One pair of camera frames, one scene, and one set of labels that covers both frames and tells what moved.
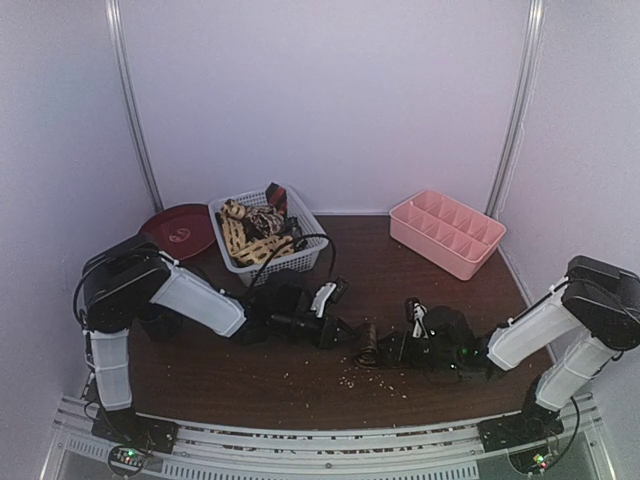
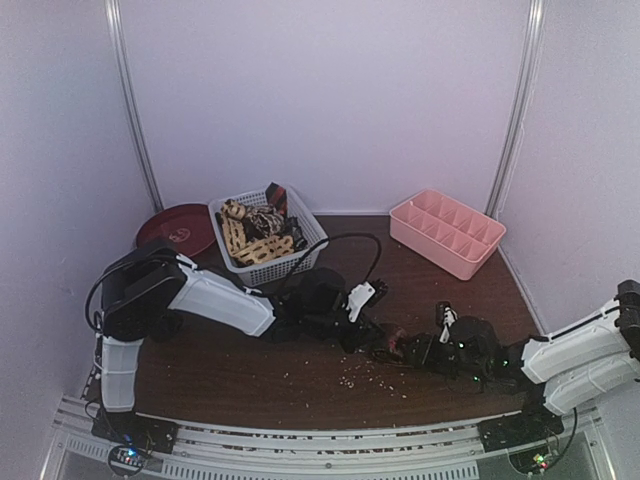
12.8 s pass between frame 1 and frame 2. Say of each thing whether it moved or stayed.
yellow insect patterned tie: stayed
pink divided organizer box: stayed
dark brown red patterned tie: moved
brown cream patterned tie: stayed
